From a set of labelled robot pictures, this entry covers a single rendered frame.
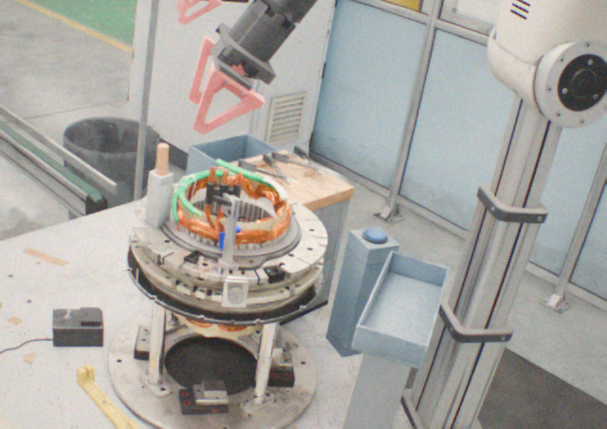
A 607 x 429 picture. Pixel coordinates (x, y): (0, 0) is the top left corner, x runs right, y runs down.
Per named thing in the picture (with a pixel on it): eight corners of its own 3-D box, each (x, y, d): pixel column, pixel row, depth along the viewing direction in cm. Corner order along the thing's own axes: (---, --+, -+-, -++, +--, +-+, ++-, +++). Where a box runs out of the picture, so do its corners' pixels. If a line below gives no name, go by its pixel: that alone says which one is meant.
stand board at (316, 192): (216, 177, 147) (217, 166, 146) (283, 159, 161) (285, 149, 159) (286, 220, 136) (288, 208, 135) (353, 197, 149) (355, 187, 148)
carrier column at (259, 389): (247, 401, 124) (262, 306, 115) (256, 396, 126) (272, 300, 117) (257, 409, 123) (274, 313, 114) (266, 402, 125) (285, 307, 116)
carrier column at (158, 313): (145, 383, 124) (150, 286, 115) (156, 378, 126) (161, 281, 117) (154, 391, 122) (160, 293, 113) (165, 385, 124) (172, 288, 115)
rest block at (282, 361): (267, 370, 130) (271, 347, 128) (265, 351, 135) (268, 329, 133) (291, 371, 131) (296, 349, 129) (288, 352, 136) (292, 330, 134)
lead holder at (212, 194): (202, 202, 104) (205, 181, 102) (223, 195, 107) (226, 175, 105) (221, 214, 102) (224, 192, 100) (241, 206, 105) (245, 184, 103)
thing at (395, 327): (382, 478, 115) (428, 345, 103) (321, 458, 118) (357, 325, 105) (410, 391, 137) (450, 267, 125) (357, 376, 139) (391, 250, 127)
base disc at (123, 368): (64, 351, 129) (64, 347, 128) (212, 285, 157) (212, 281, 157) (211, 476, 109) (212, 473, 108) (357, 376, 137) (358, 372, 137)
